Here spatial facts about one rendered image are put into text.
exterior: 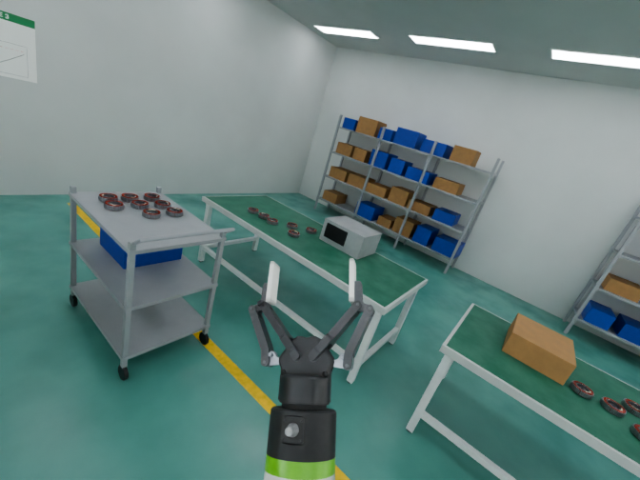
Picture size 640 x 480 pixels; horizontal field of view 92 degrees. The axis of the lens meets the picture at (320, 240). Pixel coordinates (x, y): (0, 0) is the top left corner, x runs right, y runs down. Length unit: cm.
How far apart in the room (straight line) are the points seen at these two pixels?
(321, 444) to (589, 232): 580
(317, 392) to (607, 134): 587
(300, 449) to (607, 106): 600
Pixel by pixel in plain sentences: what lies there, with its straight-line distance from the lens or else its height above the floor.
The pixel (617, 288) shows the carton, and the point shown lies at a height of 86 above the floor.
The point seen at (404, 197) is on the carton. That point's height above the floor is 94.
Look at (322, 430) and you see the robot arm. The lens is 46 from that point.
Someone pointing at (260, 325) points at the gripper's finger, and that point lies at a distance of 52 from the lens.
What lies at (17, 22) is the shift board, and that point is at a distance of 491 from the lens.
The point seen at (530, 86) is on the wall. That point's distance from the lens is 625.
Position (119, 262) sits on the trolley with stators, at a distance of 247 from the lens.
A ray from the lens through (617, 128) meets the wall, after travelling 612.
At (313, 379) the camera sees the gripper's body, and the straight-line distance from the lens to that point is 46.
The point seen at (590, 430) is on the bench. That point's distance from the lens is 227.
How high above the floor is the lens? 178
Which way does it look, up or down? 20 degrees down
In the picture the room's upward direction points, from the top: 17 degrees clockwise
